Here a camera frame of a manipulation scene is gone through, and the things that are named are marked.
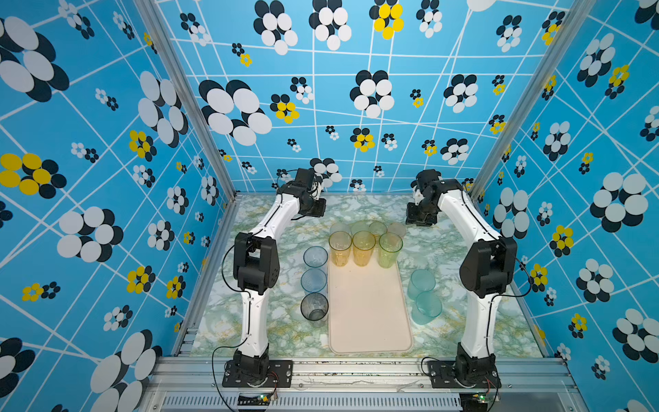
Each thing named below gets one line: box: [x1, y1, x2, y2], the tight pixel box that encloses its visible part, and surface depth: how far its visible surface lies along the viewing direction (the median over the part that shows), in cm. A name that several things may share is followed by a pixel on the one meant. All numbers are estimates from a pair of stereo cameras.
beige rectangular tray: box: [327, 258, 415, 356], surface depth 87 cm
